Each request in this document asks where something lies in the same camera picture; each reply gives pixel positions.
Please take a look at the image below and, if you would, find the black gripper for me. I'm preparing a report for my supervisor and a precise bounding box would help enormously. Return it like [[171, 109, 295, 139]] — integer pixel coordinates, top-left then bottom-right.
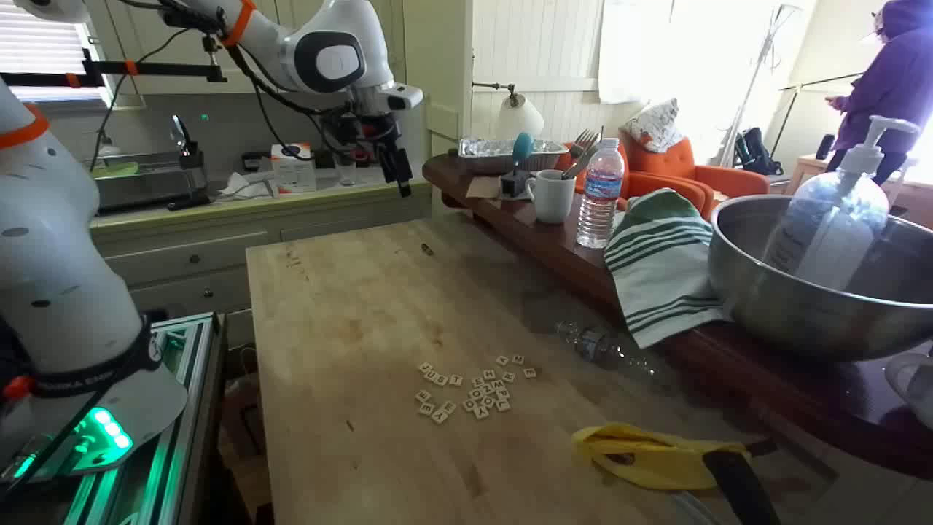
[[341, 109, 418, 201]]

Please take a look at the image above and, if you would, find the brown cardboard sheet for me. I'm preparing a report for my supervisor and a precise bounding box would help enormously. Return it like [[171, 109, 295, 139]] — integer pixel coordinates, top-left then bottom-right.
[[463, 173, 507, 204]]

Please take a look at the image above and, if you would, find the aluminium foil tray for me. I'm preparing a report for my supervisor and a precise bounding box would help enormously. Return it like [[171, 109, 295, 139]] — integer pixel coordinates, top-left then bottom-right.
[[454, 135, 565, 163]]

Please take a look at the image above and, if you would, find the teal scoop on black base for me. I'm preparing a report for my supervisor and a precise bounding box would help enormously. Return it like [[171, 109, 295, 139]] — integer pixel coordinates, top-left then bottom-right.
[[499, 129, 540, 204]]

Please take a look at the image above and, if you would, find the white globe desk lamp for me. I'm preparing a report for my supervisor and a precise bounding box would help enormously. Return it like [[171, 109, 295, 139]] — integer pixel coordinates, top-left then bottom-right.
[[472, 80, 548, 154]]

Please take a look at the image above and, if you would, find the white mug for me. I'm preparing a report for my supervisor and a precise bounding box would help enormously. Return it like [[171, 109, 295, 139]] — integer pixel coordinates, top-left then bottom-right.
[[529, 166, 583, 228]]

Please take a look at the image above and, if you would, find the metal cutlery piece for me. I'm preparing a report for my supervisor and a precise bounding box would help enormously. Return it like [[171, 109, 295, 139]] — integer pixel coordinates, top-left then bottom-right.
[[559, 129, 603, 183]]

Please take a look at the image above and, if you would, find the clear plastic water bottle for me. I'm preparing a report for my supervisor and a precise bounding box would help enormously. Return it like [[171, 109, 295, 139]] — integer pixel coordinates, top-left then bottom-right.
[[574, 135, 626, 253]]

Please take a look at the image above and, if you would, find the cream cabinet with drawers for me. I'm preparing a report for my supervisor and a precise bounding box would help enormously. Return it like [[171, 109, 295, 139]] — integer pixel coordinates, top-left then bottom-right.
[[87, 179, 434, 349]]

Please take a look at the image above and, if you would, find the black countertop appliance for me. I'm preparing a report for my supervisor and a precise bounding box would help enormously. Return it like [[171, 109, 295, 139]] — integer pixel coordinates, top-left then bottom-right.
[[94, 148, 212, 217]]

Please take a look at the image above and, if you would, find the black horizontal rod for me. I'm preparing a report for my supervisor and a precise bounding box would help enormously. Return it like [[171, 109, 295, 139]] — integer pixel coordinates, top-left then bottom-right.
[[0, 55, 230, 90]]

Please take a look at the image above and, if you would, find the white patterned pillow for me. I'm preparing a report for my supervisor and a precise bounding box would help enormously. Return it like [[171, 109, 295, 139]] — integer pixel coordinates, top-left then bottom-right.
[[620, 97, 689, 154]]

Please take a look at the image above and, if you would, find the crumpled clear plastic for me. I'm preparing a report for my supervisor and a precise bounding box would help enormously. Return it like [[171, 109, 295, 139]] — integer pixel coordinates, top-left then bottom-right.
[[552, 319, 667, 380]]

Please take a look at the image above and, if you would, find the green striped white towel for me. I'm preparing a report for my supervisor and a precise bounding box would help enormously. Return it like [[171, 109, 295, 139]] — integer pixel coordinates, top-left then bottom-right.
[[602, 186, 736, 352]]

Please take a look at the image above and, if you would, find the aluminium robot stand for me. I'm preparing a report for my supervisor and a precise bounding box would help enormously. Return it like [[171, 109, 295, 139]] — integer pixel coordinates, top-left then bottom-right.
[[0, 309, 228, 525]]

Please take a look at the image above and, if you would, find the black bag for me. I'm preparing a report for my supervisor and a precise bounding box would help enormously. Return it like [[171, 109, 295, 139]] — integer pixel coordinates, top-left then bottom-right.
[[733, 125, 782, 182]]

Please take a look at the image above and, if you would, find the window with white blinds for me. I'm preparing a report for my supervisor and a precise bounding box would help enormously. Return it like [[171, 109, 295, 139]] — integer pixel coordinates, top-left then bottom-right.
[[0, 0, 106, 109]]

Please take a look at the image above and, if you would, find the yellow crumpled cloth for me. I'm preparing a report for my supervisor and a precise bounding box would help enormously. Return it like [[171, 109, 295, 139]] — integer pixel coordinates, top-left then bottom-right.
[[568, 421, 772, 497]]

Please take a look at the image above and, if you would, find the black-headed floor lamp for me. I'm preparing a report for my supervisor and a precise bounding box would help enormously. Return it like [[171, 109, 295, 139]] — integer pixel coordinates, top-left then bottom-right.
[[768, 68, 870, 163]]

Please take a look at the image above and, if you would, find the large steel bowl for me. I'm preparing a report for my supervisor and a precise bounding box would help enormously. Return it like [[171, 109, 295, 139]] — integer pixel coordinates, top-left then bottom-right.
[[705, 193, 933, 366]]

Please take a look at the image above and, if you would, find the clear pump dispenser bottle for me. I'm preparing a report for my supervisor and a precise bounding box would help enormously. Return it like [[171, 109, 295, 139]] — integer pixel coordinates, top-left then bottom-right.
[[759, 112, 924, 293]]

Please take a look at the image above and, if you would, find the dark wooden table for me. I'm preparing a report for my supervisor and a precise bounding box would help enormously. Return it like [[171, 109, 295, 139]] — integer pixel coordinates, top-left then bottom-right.
[[419, 148, 933, 481]]

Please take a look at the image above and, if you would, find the person in purple hoodie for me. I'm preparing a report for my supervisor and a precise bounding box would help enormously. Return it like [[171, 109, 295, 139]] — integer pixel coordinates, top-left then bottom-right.
[[826, 0, 933, 186]]

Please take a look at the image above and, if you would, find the white dish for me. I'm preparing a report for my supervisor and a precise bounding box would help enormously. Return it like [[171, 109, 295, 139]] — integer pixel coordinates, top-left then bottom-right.
[[881, 348, 933, 431]]

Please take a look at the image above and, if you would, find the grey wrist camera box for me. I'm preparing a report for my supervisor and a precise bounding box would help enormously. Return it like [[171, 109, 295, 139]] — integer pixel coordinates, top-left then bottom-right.
[[381, 81, 430, 118]]

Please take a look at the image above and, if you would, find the orange strap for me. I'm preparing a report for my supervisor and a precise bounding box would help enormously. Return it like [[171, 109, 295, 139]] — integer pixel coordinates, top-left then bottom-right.
[[218, 0, 260, 53], [0, 103, 53, 154]]

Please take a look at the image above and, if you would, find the black tool handle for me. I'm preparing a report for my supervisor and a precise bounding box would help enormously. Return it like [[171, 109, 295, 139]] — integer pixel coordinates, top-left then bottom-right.
[[699, 444, 788, 525]]

